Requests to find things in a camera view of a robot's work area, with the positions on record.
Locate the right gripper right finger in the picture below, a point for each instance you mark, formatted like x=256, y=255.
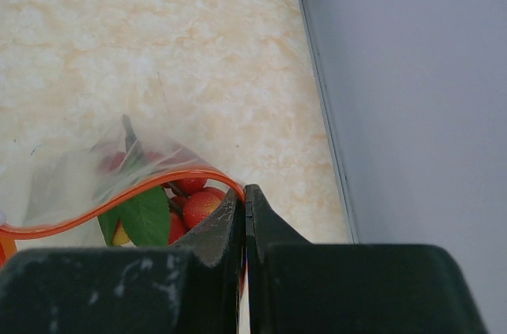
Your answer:
x=296, y=286

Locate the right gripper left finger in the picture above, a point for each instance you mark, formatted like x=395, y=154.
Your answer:
x=191, y=286

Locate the clear zip top bag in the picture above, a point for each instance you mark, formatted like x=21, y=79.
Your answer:
x=55, y=196

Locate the red strawberry bunch with leaves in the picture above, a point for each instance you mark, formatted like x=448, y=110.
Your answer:
x=169, y=199

